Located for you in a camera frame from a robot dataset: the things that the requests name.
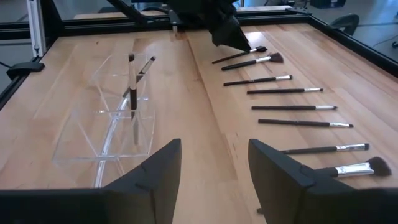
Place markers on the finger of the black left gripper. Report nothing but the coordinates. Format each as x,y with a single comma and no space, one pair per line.
230,35

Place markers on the black aluminium table frame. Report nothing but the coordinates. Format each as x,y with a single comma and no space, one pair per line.
51,18

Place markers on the small round-tip makeup brush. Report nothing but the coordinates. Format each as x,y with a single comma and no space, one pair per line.
230,58

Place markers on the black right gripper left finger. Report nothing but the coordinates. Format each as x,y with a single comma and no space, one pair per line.
140,199

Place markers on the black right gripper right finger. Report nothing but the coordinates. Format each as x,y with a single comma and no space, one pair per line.
295,199

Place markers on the black flat-tip makeup brush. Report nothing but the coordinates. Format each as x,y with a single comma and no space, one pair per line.
311,150

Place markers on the black fan makeup brush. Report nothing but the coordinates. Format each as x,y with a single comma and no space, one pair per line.
242,64

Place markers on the clear acrylic organizer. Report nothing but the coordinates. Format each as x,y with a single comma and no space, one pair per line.
77,149

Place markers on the silver aluminium bar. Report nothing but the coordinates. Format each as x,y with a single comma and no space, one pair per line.
36,28

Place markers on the black table clamp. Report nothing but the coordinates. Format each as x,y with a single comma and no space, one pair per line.
25,69
345,23

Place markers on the small clear table peg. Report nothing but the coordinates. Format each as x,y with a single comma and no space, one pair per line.
174,29

